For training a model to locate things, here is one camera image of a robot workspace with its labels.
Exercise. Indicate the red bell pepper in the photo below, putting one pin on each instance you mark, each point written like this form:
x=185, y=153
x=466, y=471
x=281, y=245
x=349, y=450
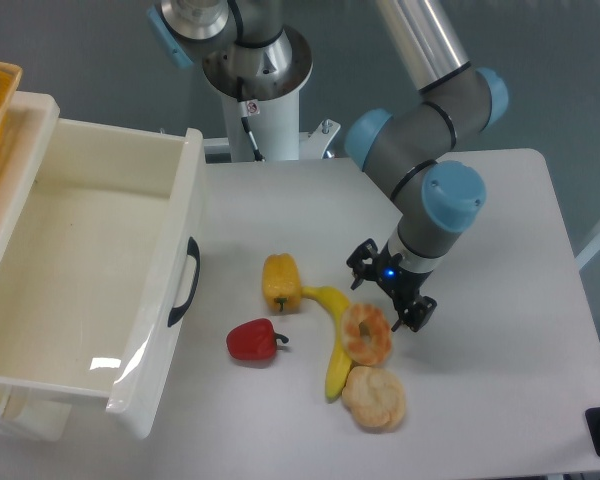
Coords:
x=255, y=340

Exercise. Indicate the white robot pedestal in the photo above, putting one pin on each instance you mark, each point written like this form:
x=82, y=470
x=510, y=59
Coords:
x=260, y=90

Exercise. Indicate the yellow banana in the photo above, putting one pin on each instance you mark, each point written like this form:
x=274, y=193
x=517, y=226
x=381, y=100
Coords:
x=335, y=303

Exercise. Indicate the white drawer cabinet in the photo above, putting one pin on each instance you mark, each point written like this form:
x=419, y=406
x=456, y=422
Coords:
x=29, y=123

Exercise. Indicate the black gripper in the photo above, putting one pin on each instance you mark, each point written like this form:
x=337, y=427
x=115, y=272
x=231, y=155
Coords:
x=401, y=285

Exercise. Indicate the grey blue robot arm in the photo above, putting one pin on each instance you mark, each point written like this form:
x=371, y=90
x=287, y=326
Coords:
x=404, y=156

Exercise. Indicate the black drawer handle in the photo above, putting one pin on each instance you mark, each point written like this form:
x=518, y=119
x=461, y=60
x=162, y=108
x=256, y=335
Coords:
x=188, y=284

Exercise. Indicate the pale flower-shaped donut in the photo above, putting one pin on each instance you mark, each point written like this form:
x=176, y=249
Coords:
x=375, y=398

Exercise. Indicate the yellow bell pepper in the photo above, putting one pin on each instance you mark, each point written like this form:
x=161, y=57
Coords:
x=281, y=284

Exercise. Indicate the glazed ring donut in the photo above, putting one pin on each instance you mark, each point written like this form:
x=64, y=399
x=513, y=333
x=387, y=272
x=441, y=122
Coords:
x=365, y=334

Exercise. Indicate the white plastic drawer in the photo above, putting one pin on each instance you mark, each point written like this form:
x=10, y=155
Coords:
x=92, y=268

